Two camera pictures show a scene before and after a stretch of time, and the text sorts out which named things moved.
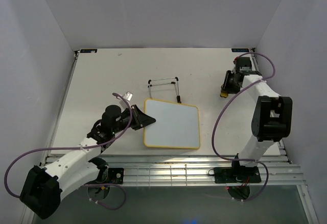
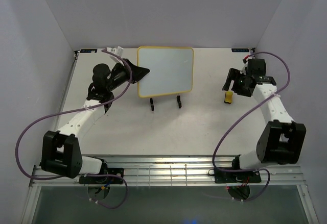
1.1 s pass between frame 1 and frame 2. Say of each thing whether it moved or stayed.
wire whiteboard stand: moved
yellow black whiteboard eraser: moved
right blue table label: stayed
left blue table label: stayed
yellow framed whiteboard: moved
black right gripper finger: stayed
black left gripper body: moved
